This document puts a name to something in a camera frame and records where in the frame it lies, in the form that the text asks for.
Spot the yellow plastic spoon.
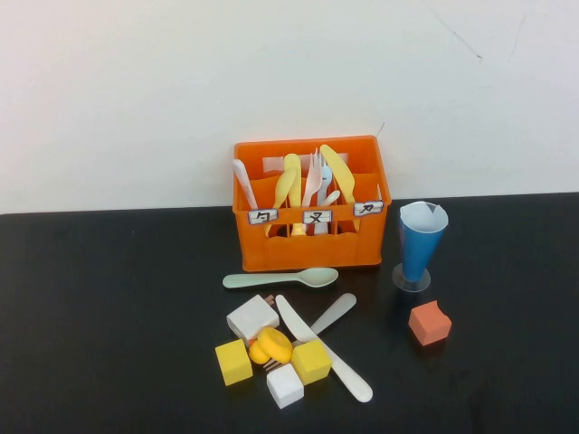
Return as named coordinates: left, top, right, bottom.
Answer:
left=264, top=167, right=299, bottom=236

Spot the white plastic knife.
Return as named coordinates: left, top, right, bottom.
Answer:
left=275, top=294, right=375, bottom=403

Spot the orange plastic cutlery holder crate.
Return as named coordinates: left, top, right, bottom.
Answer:
left=233, top=134, right=393, bottom=273

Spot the paper label reading spoon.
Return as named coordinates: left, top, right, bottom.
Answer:
left=247, top=208, right=279, bottom=226

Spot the paper label reading fork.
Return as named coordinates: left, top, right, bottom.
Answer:
left=301, top=209, right=334, bottom=226

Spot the light blue plastic fork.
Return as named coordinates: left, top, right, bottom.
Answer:
left=314, top=163, right=335, bottom=236

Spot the pink plastic fork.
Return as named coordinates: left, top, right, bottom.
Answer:
left=300, top=147, right=323, bottom=209

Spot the mint green plastic spoon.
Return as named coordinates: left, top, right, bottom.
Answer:
left=222, top=267, right=339, bottom=290

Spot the yellow plastic knife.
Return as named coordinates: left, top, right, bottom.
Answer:
left=318, top=144, right=362, bottom=231

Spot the paper label reading knife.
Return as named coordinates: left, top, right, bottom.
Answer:
left=352, top=200, right=384, bottom=218

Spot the pale grey plastic fork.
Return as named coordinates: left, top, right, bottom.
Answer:
left=264, top=292, right=358, bottom=373

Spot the white charger plug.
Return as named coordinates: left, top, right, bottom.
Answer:
left=225, top=294, right=280, bottom=343

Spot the clear plastic cone stand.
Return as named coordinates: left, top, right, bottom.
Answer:
left=391, top=262, right=432, bottom=293

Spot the yellow rubber duck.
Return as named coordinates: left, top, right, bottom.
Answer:
left=248, top=326, right=294, bottom=365

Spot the blue paper cone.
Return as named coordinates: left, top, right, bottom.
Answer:
left=398, top=201, right=450, bottom=282

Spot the yellow foam cube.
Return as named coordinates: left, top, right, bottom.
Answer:
left=214, top=338, right=254, bottom=387
left=290, top=338, right=333, bottom=386

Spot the white foam cube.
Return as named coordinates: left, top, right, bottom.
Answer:
left=265, top=363, right=305, bottom=410

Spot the orange foam cube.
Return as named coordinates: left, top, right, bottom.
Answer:
left=407, top=299, right=452, bottom=347

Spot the yellow cutlery handle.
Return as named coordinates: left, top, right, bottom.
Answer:
left=283, top=153, right=308, bottom=237

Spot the white spoon handle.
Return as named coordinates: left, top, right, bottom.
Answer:
left=232, top=158, right=259, bottom=212

